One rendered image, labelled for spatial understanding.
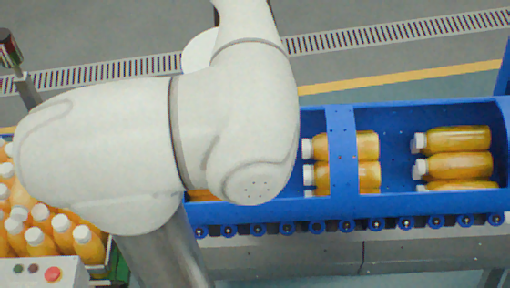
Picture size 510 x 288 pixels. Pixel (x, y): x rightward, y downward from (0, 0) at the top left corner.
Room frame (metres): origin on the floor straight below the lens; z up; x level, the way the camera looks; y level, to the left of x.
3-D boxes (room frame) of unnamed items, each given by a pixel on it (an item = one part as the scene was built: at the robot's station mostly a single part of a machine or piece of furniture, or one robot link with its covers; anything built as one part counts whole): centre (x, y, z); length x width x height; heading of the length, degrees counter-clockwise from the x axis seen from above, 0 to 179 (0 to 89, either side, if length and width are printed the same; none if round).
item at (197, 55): (1.48, 0.08, 1.03); 0.28 x 0.28 x 0.01
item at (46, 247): (0.89, 0.58, 0.98); 0.07 x 0.07 x 0.17
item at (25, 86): (1.42, 0.68, 0.55); 0.04 x 0.04 x 1.10; 85
